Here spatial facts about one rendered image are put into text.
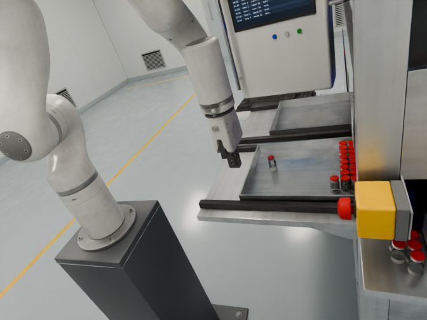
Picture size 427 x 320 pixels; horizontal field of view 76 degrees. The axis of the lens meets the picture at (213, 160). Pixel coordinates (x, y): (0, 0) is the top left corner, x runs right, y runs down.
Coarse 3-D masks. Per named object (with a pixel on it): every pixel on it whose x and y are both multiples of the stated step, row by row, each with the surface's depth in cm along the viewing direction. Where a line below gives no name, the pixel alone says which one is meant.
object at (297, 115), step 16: (320, 96) 110; (336, 96) 108; (288, 112) 113; (304, 112) 109; (320, 112) 105; (336, 112) 102; (272, 128) 101; (288, 128) 102; (304, 128) 92; (320, 128) 91; (336, 128) 89
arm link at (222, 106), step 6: (222, 102) 62; (228, 102) 63; (234, 102) 66; (204, 108) 64; (210, 108) 64; (216, 108) 62; (222, 108) 63; (228, 108) 63; (210, 114) 65; (216, 114) 65
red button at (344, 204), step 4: (340, 200) 48; (344, 200) 48; (348, 200) 48; (340, 204) 48; (344, 204) 47; (348, 204) 47; (340, 208) 48; (344, 208) 47; (348, 208) 47; (352, 208) 48; (340, 212) 48; (344, 212) 47; (348, 212) 47; (340, 216) 48; (344, 216) 48; (348, 216) 47
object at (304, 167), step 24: (264, 144) 91; (288, 144) 88; (312, 144) 86; (336, 144) 83; (264, 168) 85; (288, 168) 82; (312, 168) 79; (336, 168) 76; (240, 192) 74; (264, 192) 76; (288, 192) 73; (312, 192) 71
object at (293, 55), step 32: (224, 0) 135; (256, 0) 129; (288, 0) 124; (320, 0) 119; (256, 32) 138; (288, 32) 132; (320, 32) 126; (256, 64) 148; (288, 64) 140; (320, 64) 134; (256, 96) 159
